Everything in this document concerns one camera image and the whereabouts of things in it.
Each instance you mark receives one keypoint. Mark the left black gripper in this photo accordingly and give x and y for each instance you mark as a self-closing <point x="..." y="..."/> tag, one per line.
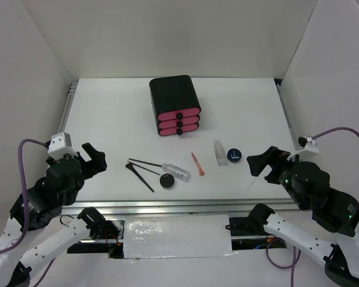
<point x="97" y="164"/>

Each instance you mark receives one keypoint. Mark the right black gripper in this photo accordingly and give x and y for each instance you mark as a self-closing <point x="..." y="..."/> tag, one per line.
<point x="256" y="162"/>

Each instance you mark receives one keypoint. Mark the blue lid cream jar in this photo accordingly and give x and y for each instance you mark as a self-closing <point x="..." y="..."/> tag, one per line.
<point x="234" y="155"/>

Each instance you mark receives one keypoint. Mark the black angled powder brush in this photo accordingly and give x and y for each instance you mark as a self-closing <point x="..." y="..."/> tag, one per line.
<point x="130" y="167"/>

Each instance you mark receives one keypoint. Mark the small clear spray bottle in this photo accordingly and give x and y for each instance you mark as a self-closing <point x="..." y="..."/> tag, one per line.
<point x="219" y="153"/>

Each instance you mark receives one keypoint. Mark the orange silicone applicator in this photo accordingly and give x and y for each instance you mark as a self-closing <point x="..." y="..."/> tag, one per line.
<point x="201" y="172"/>

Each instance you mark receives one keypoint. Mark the black round compact jar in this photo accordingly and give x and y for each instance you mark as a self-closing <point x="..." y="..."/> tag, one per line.
<point x="167" y="181"/>

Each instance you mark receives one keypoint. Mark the clear bottle black cap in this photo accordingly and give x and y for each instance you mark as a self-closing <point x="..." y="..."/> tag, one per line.
<point x="176" y="172"/>

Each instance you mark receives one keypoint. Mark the pink bottom drawer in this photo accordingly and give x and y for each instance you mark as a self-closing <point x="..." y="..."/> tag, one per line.
<point x="178" y="130"/>

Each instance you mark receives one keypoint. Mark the pink drawer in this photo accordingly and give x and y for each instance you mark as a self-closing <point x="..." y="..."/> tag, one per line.
<point x="171" y="115"/>
<point x="174" y="123"/>
<point x="178" y="130"/>

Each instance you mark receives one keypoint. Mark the pink top drawer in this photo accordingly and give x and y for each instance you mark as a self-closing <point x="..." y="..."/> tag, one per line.
<point x="171" y="115"/>

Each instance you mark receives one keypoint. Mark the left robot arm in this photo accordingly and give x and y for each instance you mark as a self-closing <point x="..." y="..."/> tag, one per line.
<point x="36" y="207"/>

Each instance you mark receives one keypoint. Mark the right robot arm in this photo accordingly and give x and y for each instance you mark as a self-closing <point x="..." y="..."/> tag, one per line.
<point x="309" y="187"/>

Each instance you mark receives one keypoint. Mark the thin black makeup brush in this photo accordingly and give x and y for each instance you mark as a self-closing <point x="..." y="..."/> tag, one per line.
<point x="145" y="162"/>

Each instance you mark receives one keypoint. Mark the thin black eyeliner brush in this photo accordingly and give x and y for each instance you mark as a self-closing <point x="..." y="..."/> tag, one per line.
<point x="144" y="168"/>

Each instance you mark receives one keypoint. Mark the black drawer organizer case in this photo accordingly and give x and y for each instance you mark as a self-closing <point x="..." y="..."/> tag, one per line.
<point x="172" y="94"/>

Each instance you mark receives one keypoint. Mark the white foil-taped cover plate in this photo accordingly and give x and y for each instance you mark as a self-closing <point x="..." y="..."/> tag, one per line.
<point x="186" y="236"/>

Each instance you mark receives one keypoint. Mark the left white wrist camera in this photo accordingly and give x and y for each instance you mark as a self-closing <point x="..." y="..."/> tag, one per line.
<point x="60" y="145"/>

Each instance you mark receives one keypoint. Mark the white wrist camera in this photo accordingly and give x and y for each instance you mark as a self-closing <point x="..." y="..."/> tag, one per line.
<point x="60" y="145"/>
<point x="308" y="148"/>

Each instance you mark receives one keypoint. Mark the left aluminium side rail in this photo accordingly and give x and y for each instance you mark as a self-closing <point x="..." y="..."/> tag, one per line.
<point x="67" y="107"/>

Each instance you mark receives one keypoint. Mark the aluminium side rail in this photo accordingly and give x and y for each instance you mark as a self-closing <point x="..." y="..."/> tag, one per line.
<point x="67" y="107"/>
<point x="287" y="114"/>

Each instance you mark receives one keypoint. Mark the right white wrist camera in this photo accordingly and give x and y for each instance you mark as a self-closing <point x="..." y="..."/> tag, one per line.
<point x="308" y="148"/>

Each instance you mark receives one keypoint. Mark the right aluminium side rail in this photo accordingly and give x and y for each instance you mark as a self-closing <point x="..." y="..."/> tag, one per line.
<point x="287" y="114"/>

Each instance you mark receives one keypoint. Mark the aluminium front rail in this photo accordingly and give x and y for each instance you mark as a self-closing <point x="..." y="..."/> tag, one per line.
<point x="166" y="207"/>

